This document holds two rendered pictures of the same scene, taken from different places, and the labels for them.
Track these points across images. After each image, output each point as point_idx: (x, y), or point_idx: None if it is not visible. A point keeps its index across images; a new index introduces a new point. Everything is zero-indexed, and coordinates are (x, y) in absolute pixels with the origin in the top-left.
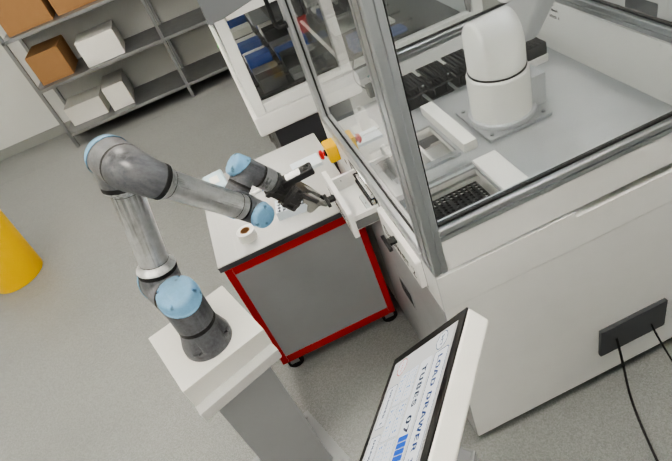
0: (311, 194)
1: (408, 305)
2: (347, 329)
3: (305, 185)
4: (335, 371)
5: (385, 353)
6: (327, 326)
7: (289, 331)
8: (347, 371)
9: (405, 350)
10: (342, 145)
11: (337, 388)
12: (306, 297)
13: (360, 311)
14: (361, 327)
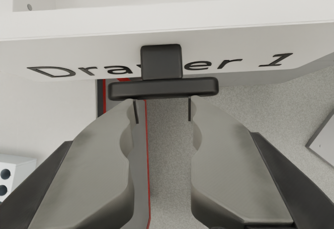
0: (222, 179)
1: (188, 77)
2: (147, 146)
3: (46, 205)
4: (168, 168)
5: (172, 121)
6: (145, 166)
7: (144, 214)
8: (173, 158)
9: (177, 104)
10: None
11: (185, 172)
12: (136, 190)
13: (144, 127)
14: None
